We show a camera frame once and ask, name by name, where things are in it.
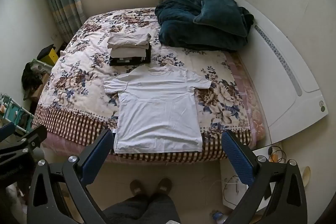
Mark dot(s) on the white nightstand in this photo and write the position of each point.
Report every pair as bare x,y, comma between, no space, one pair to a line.
231,195

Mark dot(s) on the beige folded garment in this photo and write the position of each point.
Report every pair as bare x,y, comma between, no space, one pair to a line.
128,39

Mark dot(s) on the dark bag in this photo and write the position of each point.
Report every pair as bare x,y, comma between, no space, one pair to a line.
31,81

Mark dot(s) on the white curved headboard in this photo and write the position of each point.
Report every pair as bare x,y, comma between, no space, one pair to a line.
283,61

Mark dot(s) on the brown slipper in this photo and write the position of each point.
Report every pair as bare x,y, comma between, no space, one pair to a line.
164,185
137,187

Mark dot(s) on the person's legs in grey trousers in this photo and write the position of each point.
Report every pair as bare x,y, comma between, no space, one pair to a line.
141,209

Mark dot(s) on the yellow box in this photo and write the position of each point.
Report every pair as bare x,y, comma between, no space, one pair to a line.
52,56

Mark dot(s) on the teal plush pillow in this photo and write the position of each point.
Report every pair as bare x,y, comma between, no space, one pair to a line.
223,16

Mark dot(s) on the white folded garment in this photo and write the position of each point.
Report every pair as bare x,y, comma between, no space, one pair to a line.
128,51

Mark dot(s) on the floral plush blanket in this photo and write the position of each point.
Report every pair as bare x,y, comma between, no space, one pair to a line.
86,74

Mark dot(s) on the black cloth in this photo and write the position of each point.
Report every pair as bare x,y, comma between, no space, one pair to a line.
44,51

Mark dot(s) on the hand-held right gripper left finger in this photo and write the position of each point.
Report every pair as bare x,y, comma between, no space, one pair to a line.
97,155

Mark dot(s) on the small blue object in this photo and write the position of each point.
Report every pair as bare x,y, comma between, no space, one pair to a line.
217,215

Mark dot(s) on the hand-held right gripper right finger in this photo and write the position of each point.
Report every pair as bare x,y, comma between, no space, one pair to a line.
237,161

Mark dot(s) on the cream round object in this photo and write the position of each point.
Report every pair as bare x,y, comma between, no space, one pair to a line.
305,176

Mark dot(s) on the white t-shirt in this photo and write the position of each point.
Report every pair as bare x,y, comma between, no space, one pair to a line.
157,111

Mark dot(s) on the teal plush blanket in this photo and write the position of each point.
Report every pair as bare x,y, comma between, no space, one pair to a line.
178,27

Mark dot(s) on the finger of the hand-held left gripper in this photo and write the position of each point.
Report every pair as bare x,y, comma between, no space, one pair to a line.
6,129
31,137

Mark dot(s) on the cardboard box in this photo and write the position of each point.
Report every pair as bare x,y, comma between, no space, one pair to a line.
40,88

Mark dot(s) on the white and green rack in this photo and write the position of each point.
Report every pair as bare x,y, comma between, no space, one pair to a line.
15,113

